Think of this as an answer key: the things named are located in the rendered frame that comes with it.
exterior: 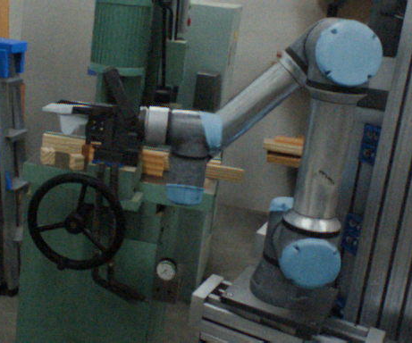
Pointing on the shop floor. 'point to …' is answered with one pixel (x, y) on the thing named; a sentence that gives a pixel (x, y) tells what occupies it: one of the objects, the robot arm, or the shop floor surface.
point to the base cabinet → (89, 291)
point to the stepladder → (6, 152)
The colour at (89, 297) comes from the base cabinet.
